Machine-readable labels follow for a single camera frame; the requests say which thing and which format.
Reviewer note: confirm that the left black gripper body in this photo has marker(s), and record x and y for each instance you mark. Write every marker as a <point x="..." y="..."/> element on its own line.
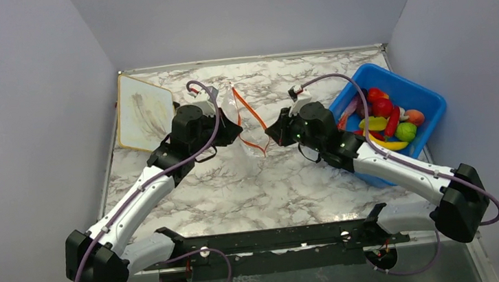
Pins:
<point x="209" y="125"/>

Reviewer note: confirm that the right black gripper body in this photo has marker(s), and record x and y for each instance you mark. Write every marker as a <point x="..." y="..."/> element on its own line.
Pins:
<point x="299" y="136"/>

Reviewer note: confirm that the clear orange zip bag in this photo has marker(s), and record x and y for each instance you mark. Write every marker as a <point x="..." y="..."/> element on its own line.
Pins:
<point x="252" y="144"/>

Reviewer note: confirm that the red watermelon slice toy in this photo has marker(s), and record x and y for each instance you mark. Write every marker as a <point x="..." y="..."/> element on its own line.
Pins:
<point x="349" y="111"/>

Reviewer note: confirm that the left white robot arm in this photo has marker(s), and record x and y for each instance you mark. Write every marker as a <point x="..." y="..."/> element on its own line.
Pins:
<point x="103" y="253"/>

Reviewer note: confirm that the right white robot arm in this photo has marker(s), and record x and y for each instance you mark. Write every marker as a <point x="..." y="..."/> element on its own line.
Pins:
<point x="454" y="200"/>

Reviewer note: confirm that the white board yellow rim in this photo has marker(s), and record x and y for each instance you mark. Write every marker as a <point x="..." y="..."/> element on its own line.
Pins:
<point x="145" y="113"/>

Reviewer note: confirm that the yellow toy star fruit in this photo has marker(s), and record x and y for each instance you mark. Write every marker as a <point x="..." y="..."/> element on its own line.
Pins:
<point x="374" y="123"/>

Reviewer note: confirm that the red toy tomato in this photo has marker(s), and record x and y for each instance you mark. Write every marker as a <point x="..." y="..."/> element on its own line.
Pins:
<point x="375" y="94"/>

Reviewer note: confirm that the red toy apple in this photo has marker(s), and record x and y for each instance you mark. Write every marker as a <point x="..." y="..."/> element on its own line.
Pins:
<point x="382" y="107"/>

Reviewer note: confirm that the red toy chili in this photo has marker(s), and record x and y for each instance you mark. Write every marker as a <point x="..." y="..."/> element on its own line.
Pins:
<point x="392" y="122"/>

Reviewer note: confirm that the yellow toy banana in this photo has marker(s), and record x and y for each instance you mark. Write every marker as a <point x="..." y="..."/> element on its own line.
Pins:
<point x="389" y="144"/>

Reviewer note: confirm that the green toy lime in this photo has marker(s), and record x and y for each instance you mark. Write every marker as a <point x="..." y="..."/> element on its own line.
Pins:
<point x="406" y="132"/>

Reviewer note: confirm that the blue plastic bin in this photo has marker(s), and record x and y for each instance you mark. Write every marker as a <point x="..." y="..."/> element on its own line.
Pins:
<point x="403" y="93"/>

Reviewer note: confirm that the orange toy peach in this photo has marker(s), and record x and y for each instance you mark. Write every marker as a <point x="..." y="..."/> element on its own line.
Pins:
<point x="415" y="117"/>

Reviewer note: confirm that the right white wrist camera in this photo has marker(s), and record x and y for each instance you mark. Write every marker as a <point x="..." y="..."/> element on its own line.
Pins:
<point x="300" y="97"/>

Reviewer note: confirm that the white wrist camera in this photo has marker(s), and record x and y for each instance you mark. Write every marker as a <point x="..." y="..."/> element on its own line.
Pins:
<point x="300" y="97"/>
<point x="204" y="101"/>

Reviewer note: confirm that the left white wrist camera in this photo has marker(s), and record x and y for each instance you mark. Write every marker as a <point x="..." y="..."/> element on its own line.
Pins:
<point x="204" y="101"/>

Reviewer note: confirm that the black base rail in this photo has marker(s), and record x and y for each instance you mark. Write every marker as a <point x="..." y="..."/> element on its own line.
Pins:
<point x="255" y="252"/>

